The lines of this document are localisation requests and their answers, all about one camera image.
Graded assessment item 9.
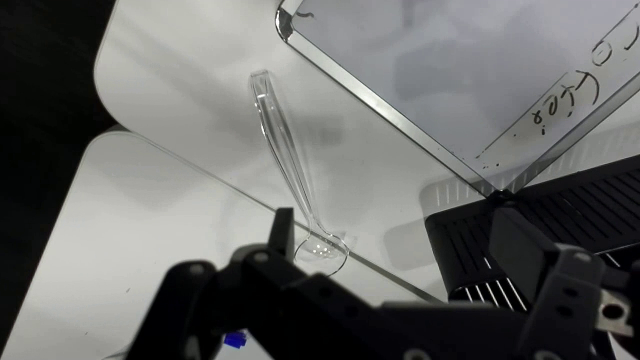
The clear plastic test tube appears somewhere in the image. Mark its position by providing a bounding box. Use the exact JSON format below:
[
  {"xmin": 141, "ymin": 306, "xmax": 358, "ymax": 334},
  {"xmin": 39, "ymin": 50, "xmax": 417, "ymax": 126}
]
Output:
[{"xmin": 246, "ymin": 68, "xmax": 354, "ymax": 277}]

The black basket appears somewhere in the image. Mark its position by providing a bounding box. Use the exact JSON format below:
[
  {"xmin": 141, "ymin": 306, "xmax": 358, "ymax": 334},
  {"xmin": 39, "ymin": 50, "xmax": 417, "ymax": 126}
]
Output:
[{"xmin": 425, "ymin": 153, "xmax": 640, "ymax": 336}]

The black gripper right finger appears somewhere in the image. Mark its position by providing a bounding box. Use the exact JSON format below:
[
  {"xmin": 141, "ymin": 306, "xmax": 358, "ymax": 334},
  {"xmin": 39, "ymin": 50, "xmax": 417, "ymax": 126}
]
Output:
[{"xmin": 488, "ymin": 204, "xmax": 609, "ymax": 360}]

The silver-framed small whiteboard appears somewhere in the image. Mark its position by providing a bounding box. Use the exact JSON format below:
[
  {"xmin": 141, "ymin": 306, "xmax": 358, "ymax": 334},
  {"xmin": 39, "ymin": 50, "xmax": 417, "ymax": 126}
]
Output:
[{"xmin": 273, "ymin": 0, "xmax": 640, "ymax": 198}]

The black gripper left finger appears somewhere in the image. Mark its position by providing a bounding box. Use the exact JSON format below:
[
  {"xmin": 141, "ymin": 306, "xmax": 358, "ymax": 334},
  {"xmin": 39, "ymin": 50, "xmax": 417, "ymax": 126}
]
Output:
[{"xmin": 125, "ymin": 205, "xmax": 336, "ymax": 360}]

